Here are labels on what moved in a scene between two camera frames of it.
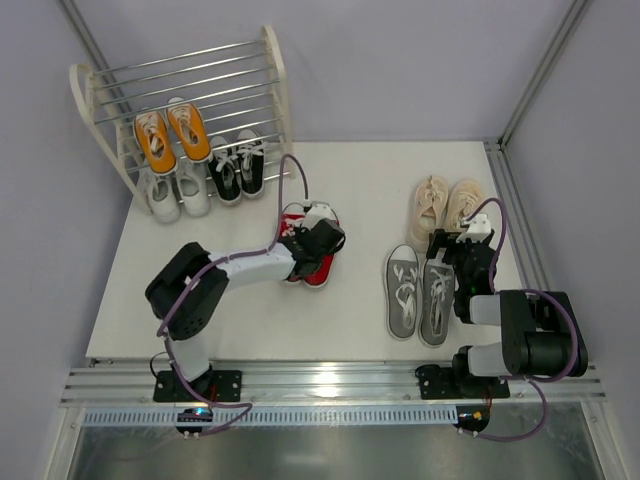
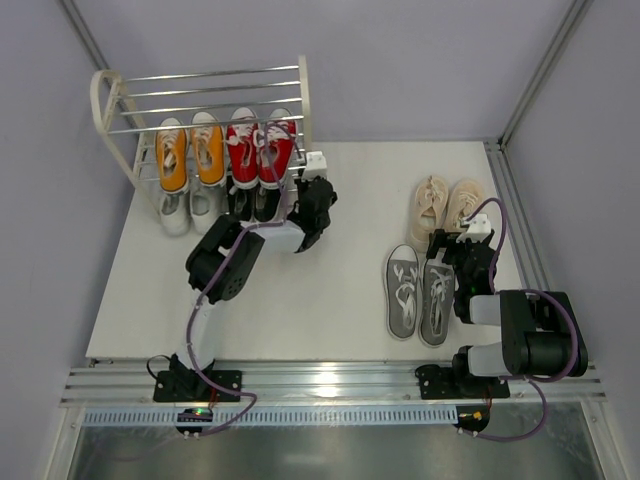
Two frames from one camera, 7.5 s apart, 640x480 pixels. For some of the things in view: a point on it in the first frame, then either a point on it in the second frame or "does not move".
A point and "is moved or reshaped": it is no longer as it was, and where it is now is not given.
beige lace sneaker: [465, 198] does not move
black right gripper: [451, 248] does not move
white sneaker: [193, 184] to [207, 206]
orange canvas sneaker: [189, 125] to [210, 150]
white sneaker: [162, 197] to [175, 213]
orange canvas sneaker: [154, 135] to [172, 156]
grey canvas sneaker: [438, 284] does not move
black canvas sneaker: [251, 161] to [266, 203]
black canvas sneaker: [225, 171] to [241, 203]
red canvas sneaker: [289, 222] is moved or reshaped
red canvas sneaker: [322, 274] to [277, 149]
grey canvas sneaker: [401, 284] does not move
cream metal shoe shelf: [236, 87] is moved or reshaped
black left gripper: [310, 265] to [318, 198]
